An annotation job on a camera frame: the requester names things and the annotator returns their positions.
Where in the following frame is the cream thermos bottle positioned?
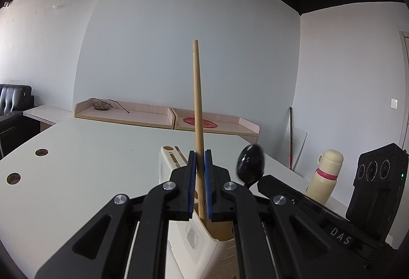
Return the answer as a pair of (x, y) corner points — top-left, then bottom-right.
(305, 149), (344, 206)

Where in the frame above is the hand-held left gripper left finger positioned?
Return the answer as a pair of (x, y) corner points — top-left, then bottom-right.
(35, 150), (197, 279)

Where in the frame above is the thin dark cable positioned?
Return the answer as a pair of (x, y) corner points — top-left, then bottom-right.
(87, 98), (130, 114)

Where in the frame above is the black spoon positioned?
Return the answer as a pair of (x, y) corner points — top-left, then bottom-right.
(236, 144), (265, 188)

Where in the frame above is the white leaning board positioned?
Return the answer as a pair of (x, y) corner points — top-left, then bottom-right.
(289, 126), (308, 171)

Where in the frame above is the white low side table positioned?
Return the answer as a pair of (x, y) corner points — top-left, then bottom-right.
(22, 104), (74, 125)

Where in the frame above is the black leather sofa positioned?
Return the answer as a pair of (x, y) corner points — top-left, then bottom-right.
(0, 84), (41, 159)

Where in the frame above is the white utensil holder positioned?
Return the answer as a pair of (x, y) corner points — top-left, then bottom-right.
(158, 145), (239, 279)

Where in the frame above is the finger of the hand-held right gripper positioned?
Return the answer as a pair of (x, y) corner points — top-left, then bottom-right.
(257, 175), (327, 213)

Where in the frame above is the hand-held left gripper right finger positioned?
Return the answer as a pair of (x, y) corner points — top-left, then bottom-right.
(204, 149), (372, 279)

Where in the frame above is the wooden chopstick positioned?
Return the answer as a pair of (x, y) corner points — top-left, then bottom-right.
(192, 40), (208, 229)

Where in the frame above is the door frame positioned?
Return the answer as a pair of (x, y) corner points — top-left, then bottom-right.
(398, 30), (409, 146)

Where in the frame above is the red round mat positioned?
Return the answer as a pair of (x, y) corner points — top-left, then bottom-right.
(183, 117), (219, 128)

